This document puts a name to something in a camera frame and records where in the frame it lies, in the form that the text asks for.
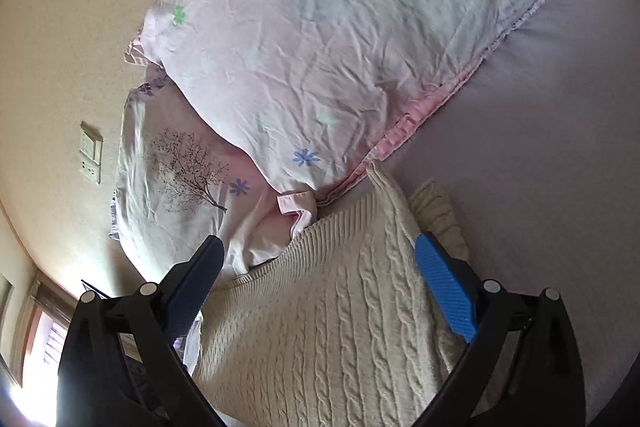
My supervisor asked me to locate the pink floral pillow upper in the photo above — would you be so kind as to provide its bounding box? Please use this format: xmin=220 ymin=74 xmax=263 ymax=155
xmin=128 ymin=0 xmax=546 ymax=205

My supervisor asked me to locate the cream cable-knit sweater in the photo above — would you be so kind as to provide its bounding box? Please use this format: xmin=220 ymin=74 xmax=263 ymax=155
xmin=193 ymin=166 xmax=469 ymax=426

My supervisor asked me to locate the dark framed window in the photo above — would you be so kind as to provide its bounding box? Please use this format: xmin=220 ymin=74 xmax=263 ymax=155
xmin=1 ymin=271 xmax=76 ymax=387

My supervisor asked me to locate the white tree-print pillow lower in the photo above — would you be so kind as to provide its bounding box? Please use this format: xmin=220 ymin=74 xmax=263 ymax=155
xmin=114 ymin=65 xmax=317 ymax=284

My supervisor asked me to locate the white wall switch plate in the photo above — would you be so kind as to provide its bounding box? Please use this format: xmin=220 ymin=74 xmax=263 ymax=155
xmin=78 ymin=121 xmax=103 ymax=185

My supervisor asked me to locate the lavender bed sheet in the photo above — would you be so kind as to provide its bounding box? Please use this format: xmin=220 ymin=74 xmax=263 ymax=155
xmin=380 ymin=0 xmax=639 ymax=421

